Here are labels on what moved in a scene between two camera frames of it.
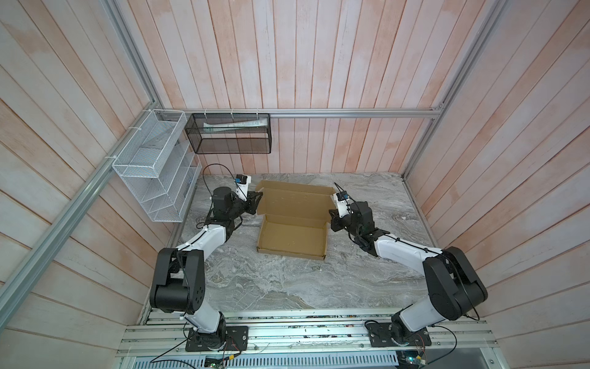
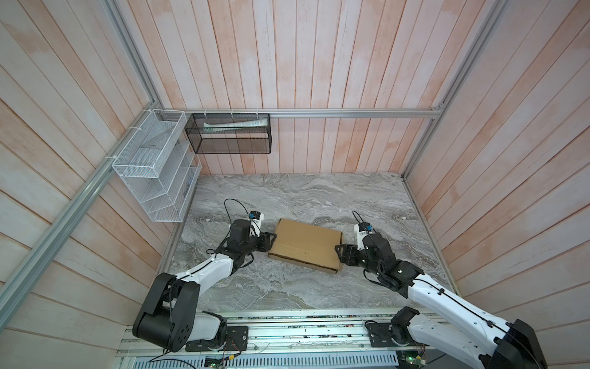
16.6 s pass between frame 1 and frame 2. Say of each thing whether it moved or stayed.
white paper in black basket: stayed
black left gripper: moved
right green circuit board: stayed
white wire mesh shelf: stayed
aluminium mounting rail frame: stayed
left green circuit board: stayed
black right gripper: moved
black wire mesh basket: stayed
